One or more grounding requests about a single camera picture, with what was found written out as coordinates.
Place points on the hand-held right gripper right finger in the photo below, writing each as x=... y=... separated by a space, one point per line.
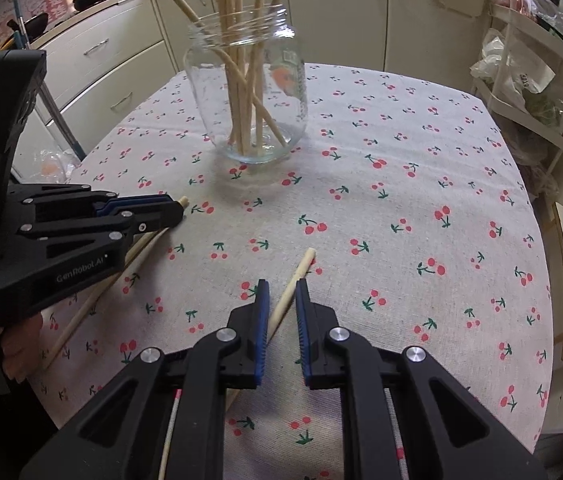
x=303 y=330

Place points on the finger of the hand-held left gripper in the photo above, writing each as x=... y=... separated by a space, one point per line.
x=111 y=227
x=61 y=200

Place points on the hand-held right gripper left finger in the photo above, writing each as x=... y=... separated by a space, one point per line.
x=261 y=330

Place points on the plain tan chopstick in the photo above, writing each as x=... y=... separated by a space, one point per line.
x=294 y=280
x=91 y=310

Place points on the clear glass jar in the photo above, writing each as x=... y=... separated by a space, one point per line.
x=201 y=105

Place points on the bundle of wooden chopsticks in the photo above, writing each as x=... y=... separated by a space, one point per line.
x=241 y=110

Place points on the person's left hand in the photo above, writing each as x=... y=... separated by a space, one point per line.
x=21 y=350

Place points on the clear plastic bin liner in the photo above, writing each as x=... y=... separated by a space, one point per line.
x=54 y=165

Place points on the black wok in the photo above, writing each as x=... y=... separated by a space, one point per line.
x=29 y=27

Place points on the cream deep cabinet drawer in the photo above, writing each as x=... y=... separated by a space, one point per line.
x=126 y=95

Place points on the cream shallow cabinet drawer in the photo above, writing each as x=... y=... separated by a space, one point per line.
x=101 y=45

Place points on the red banded tan chopstick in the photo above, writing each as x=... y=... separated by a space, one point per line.
x=401 y=460
x=169 y=435

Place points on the cherry print tablecloth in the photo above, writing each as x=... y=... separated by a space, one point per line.
x=386 y=210

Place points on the cream cabinet door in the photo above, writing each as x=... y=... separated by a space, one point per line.
x=341 y=15
x=181 y=25
x=426 y=45

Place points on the white storage rack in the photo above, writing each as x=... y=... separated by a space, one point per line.
x=506 y=110

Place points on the white plastic bag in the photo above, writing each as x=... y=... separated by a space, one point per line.
x=516 y=67

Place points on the pink printed wall sheet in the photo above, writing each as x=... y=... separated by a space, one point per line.
x=36 y=0

